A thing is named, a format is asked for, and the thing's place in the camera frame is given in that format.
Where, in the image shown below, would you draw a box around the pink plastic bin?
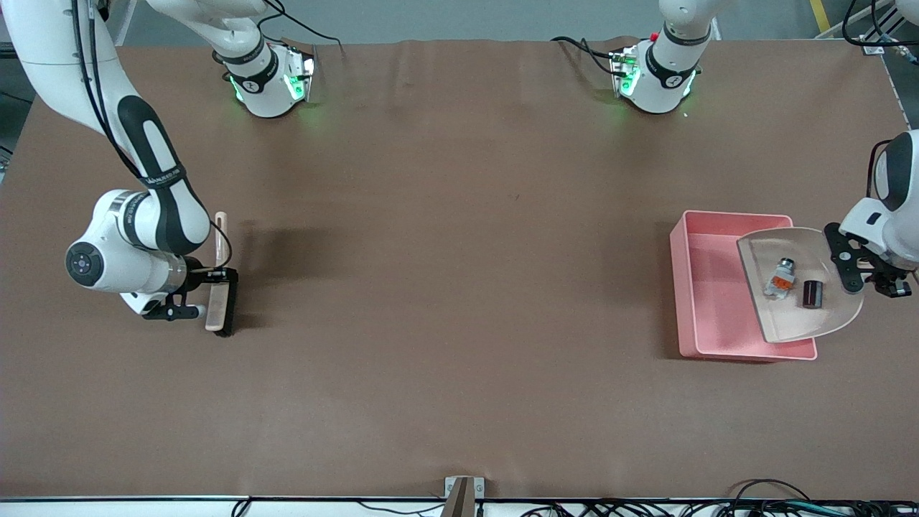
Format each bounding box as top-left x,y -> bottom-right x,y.
669,210 -> 818,362

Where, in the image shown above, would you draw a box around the brown table mat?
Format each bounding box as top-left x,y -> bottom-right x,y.
0,36 -> 919,501

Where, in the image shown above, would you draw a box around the tangled black cable bundle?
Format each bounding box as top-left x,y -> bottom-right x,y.
518,479 -> 919,517

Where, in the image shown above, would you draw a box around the beige plastic dustpan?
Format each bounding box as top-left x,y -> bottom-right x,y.
737,226 -> 865,345

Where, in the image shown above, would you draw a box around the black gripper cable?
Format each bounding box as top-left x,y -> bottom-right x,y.
207,218 -> 235,273
866,138 -> 895,204

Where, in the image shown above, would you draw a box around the beige brush black bristles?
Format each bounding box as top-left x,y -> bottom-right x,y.
205,210 -> 238,339

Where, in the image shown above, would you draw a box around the metal table edge bracket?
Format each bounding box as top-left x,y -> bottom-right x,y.
444,476 -> 485,517

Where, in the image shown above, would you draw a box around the black arm base cable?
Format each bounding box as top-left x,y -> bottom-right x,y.
551,35 -> 627,77
257,0 -> 344,57

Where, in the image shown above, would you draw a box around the thin black table-edge cable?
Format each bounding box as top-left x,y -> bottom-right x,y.
230,497 -> 446,517

